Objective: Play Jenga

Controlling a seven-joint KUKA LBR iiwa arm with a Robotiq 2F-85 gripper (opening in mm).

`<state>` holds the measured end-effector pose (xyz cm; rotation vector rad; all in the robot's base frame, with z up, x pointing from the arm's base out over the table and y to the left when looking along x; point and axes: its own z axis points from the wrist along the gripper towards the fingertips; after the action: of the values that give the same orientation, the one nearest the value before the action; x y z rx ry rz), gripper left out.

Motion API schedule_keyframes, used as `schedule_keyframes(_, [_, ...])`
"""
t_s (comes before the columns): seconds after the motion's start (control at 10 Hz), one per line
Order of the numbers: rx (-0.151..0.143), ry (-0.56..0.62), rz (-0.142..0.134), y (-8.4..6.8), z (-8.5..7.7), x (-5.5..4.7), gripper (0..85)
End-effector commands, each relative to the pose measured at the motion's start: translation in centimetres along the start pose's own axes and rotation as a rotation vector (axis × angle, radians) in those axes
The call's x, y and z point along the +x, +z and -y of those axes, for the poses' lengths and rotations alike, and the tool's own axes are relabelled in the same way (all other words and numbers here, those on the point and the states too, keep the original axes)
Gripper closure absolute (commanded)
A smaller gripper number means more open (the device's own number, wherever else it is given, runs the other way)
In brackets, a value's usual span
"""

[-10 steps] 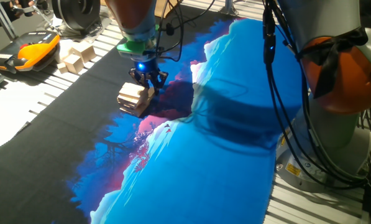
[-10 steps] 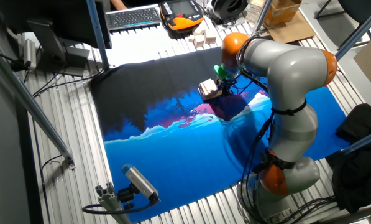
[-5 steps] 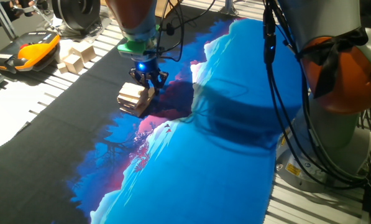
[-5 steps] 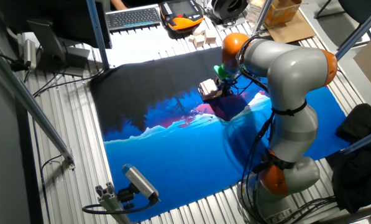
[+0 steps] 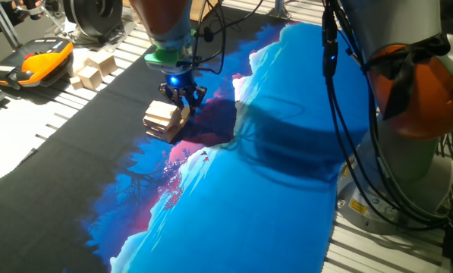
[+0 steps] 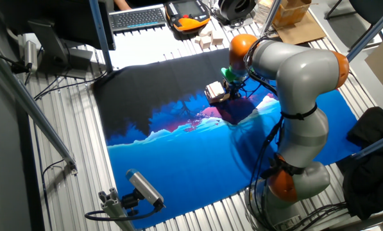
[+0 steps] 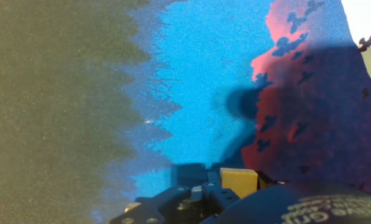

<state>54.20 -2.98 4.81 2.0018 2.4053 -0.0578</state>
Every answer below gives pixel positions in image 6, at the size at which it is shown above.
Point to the silver camera with blue end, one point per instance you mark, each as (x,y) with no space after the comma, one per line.
(144,187)

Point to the aluminium profile camera mount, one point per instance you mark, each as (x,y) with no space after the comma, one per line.
(112,205)

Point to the small wooden block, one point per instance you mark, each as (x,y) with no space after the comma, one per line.
(197,39)

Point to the black office chair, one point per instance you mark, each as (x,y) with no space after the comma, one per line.
(371,9)

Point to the large wooden cube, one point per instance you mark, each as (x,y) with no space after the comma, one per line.
(217,38)

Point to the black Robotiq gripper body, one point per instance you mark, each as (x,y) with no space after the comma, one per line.
(235,87)

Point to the blue frame post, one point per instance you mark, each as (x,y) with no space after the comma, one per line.
(100,35)

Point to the black bag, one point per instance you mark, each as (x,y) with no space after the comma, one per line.
(371,179)

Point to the orange black teach pendant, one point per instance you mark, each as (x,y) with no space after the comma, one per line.
(188,16)

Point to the grey aluminium post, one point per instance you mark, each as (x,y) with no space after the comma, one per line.
(269,17)

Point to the long aluminium bar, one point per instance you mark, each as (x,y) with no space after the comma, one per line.
(27,106)

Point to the black camera ball mount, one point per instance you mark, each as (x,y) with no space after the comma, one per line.
(131,200)

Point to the person forearm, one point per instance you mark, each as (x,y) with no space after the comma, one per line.
(120,4)

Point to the medium wooden cube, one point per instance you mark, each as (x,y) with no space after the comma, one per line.
(205,42)

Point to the green gripper flange adapter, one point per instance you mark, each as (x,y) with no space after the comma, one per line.
(229,74)

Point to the blue frame bar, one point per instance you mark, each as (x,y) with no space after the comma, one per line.
(375,146)
(371,33)

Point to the blue landscape printed mat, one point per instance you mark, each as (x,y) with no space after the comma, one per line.
(178,154)

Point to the grey monitor stand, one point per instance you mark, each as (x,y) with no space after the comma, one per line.
(54,48)

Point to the black computer keyboard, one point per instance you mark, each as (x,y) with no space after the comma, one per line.
(136,19)

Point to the black computer monitor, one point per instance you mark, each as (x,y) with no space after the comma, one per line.
(66,19)

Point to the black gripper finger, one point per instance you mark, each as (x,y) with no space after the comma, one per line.
(236,96)
(226,86)

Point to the cardboard box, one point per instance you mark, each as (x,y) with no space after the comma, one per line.
(290,11)

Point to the wooden Jenga tower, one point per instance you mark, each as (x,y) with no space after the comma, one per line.
(214,91)

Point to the small silver webcam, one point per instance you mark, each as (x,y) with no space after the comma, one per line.
(30,54)

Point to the wooden Jenga block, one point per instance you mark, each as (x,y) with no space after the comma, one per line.
(226,95)

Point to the pale wooden block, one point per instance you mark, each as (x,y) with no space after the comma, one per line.
(206,30)

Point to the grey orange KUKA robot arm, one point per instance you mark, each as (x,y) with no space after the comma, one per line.
(300,80)

